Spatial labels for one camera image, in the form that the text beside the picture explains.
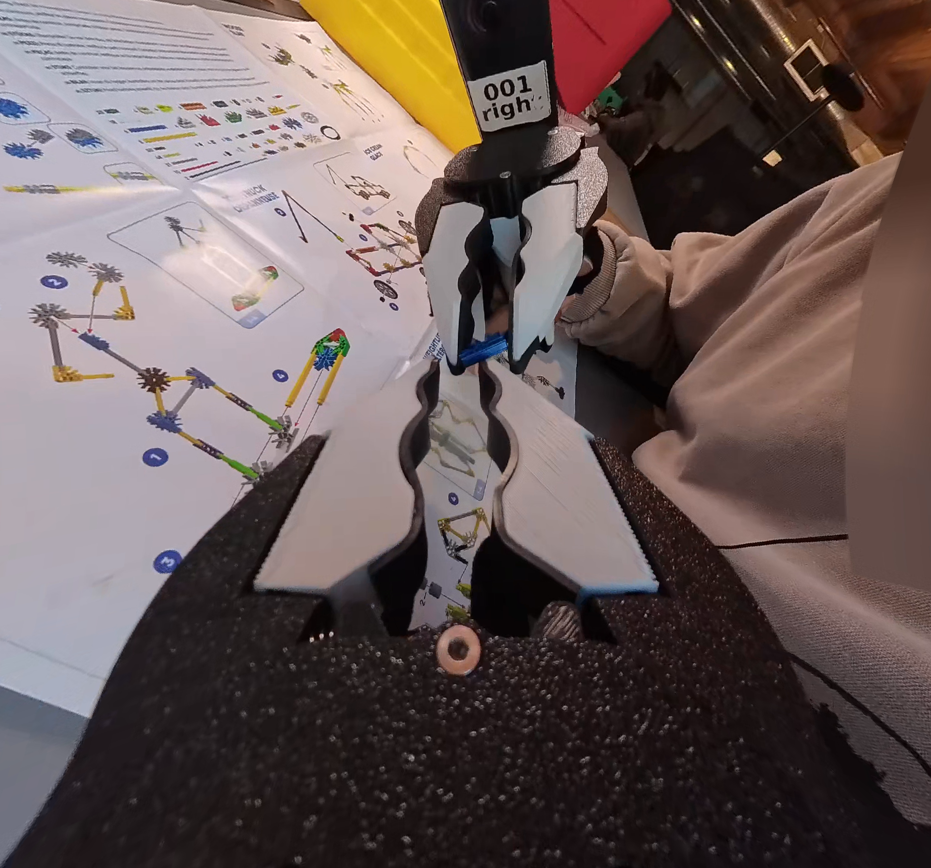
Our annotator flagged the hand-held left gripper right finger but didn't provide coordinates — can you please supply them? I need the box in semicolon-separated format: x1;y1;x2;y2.
475;359;661;636

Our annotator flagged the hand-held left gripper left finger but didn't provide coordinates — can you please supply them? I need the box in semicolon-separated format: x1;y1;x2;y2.
252;361;440;633

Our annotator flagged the red plastic bin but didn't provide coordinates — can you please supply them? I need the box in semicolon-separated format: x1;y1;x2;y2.
546;0;673;115

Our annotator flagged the person's right forearm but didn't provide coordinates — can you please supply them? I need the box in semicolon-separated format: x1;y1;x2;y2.
558;156;931;549

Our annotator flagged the white instruction sheet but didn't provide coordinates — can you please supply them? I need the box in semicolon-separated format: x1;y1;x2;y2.
0;0;583;716

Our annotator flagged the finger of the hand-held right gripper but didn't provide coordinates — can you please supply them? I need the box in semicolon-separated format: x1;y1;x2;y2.
502;185;586;377
422;196;498;377

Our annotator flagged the yellow plastic bin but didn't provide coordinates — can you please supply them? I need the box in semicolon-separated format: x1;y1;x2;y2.
300;0;484;152

